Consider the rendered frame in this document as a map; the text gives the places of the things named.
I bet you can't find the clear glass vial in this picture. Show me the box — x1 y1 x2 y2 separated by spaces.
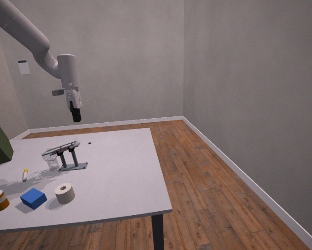
46 158 60 172

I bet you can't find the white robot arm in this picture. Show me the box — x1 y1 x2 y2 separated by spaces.
0 0 80 96

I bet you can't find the blue box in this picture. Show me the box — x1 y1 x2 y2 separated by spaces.
20 188 47 210

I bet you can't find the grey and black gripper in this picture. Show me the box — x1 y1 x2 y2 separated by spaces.
65 88 83 122

